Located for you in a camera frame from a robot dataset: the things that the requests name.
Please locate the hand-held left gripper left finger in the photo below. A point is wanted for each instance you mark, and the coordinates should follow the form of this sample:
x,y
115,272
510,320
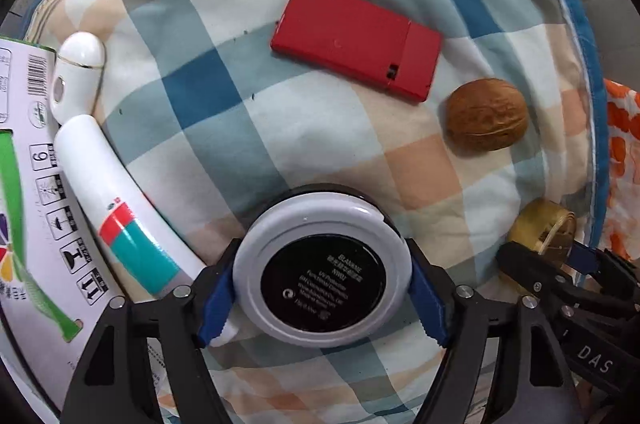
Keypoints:
x,y
215,304

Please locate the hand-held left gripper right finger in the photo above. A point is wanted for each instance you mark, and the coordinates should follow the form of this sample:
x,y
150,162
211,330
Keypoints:
x,y
427,299

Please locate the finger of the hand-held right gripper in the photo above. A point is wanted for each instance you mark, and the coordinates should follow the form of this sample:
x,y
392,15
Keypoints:
x,y
525,269
584,258

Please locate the round gold tin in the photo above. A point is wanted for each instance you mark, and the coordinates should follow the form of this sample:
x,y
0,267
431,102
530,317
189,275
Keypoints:
x,y
537,224

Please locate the round white black jar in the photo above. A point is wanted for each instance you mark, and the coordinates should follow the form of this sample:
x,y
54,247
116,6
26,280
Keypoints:
x,y
322,264

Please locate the white tube with teal band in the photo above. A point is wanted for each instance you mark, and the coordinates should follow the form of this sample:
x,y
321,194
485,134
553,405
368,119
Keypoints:
x,y
115,194

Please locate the brown walnut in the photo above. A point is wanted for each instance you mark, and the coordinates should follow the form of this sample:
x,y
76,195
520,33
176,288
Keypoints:
x,y
487,114

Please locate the cardboard box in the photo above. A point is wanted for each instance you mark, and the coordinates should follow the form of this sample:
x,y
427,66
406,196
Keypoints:
x,y
30,204

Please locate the red rectangular box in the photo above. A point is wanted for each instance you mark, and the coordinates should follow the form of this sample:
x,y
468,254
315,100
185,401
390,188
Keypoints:
x,y
350,39

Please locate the small white oval case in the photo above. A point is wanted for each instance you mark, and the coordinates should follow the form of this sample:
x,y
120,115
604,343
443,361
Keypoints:
x,y
77,69

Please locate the orange patterned cloth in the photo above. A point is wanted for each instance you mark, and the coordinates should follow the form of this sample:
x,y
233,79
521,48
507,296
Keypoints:
x,y
622,144

